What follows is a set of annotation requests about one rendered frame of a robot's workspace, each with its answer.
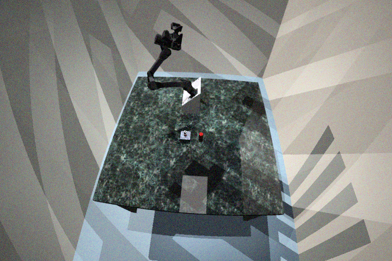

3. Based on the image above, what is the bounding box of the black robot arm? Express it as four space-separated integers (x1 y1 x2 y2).
147 30 198 97

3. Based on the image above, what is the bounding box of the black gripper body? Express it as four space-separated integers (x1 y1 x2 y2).
169 22 181 51

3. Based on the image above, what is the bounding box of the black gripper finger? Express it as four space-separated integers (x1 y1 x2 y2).
173 26 183 32
173 34 183 45

